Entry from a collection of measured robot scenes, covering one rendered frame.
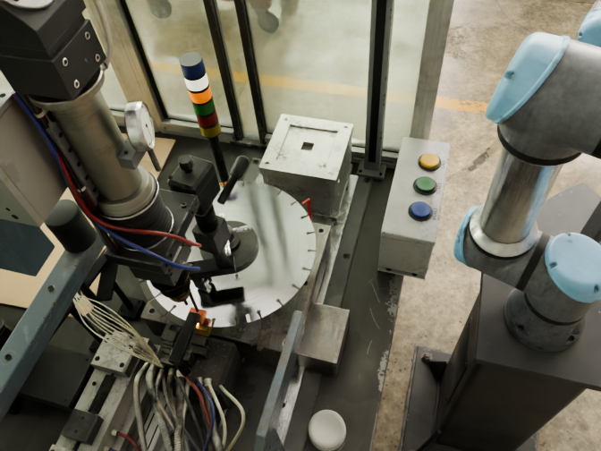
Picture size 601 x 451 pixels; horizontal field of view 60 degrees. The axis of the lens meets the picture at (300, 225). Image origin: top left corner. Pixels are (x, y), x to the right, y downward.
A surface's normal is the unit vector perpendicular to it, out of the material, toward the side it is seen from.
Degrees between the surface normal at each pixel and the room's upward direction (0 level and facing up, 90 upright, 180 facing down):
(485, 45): 0
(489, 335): 0
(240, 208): 0
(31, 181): 90
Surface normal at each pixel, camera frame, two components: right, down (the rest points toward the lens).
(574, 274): 0.04, -0.52
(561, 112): -0.55, 0.51
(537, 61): -0.34, -0.22
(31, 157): 0.96, 0.18
